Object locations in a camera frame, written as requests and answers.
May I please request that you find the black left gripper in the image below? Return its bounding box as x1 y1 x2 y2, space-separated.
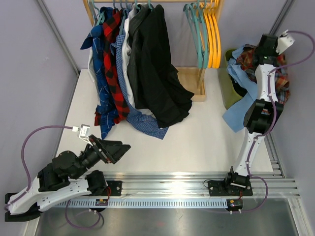
72 134 131 180

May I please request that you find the brown red plaid shirt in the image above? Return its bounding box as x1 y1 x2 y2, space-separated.
236 44 291 116

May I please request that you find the teal plastic hanger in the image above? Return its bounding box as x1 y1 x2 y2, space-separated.
183 2 203 68

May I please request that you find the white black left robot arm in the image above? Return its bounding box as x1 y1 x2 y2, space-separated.
4 135 131 222

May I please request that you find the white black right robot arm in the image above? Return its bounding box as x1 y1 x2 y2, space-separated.
208 33 294 197

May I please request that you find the dark blue striped shirt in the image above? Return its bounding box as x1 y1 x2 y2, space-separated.
81 6 119 140

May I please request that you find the blue checked shirt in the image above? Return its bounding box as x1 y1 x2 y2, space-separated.
109 8 170 140

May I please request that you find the red black plaid shirt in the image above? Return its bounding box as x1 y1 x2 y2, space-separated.
100 7 129 124

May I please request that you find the yellow plastic hanger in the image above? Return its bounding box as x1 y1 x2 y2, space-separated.
209 0 216 68
211 0 221 68
202 0 214 68

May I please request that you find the light blue shirt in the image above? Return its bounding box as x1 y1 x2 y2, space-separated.
222 44 257 133

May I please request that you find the teal empty hanger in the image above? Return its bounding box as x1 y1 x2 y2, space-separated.
194 0 209 69

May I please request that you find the white shirt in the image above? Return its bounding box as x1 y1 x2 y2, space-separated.
87 3 153 116

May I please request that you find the black garment in bin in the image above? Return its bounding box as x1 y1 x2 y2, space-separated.
231 78 248 97

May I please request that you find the green laundry bin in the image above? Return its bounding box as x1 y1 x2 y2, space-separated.
219 49 243 110

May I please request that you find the wooden clothes rack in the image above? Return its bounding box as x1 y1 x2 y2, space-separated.
82 0 224 103

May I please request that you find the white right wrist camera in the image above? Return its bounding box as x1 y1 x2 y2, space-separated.
276 30 295 55

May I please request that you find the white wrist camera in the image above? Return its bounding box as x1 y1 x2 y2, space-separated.
276 30 295 55
72 124 91 144

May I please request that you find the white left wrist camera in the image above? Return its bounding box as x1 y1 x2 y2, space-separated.
72 124 91 144

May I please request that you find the aluminium mounting rail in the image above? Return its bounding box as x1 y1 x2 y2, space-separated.
104 171 300 199

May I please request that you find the slotted grey cable duct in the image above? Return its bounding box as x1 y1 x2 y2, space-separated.
59 199 227 209

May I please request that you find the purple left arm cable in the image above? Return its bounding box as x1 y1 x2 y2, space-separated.
3 125 105 228

